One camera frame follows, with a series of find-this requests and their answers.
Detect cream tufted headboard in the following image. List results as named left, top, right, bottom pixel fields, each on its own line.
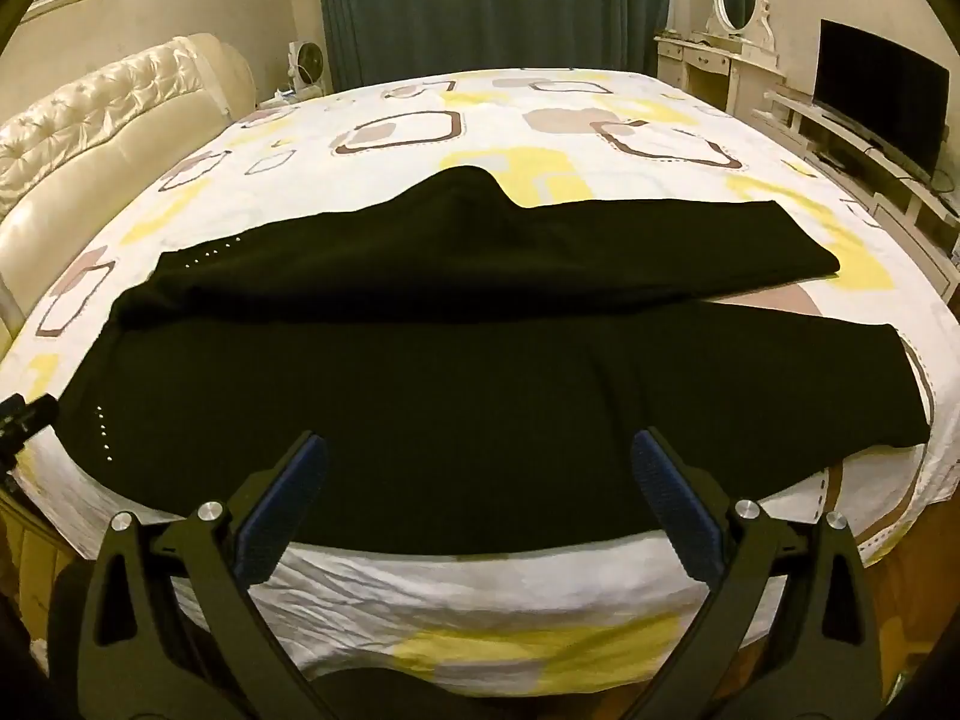
left=0, top=34, right=257, bottom=301

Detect printed white bed sheet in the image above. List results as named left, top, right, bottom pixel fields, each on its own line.
left=0, top=67, right=960, bottom=698

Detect padded bed base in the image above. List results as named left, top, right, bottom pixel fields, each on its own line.
left=0, top=465, right=95, bottom=650

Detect black pants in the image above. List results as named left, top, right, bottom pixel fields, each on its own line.
left=58, top=165, right=931, bottom=560

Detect white dressing table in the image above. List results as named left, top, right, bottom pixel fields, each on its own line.
left=654, top=30, right=785, bottom=115

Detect dark teal curtain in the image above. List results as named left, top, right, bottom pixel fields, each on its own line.
left=313, top=0, right=672, bottom=91

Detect grey metal pole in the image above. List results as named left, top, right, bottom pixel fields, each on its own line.
left=0, top=270, right=22, bottom=338

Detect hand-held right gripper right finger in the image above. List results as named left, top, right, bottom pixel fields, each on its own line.
left=621, top=427, right=910, bottom=720

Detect small white fan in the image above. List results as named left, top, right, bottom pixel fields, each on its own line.
left=285, top=41, right=327, bottom=92

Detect white television stand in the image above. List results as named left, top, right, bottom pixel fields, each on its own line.
left=754, top=86, right=960, bottom=286

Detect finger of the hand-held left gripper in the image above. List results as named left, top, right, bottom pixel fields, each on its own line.
left=0, top=394, right=59, bottom=466

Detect black flat screen television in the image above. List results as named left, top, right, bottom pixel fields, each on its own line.
left=814, top=19, right=950, bottom=181

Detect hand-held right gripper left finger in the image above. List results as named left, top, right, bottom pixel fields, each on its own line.
left=49, top=431, right=353, bottom=720

